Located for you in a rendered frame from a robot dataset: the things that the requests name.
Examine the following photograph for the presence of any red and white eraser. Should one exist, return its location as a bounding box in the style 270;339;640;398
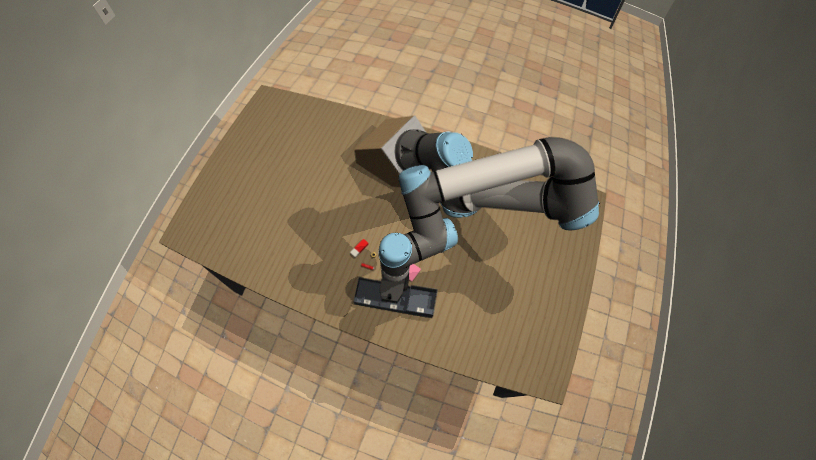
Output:
350;239;369;258

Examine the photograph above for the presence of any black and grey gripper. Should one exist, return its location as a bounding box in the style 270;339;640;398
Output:
380;267;410;303

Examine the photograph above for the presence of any black rack of bins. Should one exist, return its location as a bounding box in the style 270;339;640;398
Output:
354;277;438;318

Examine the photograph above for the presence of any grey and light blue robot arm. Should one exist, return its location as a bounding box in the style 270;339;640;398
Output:
379;129;599;276

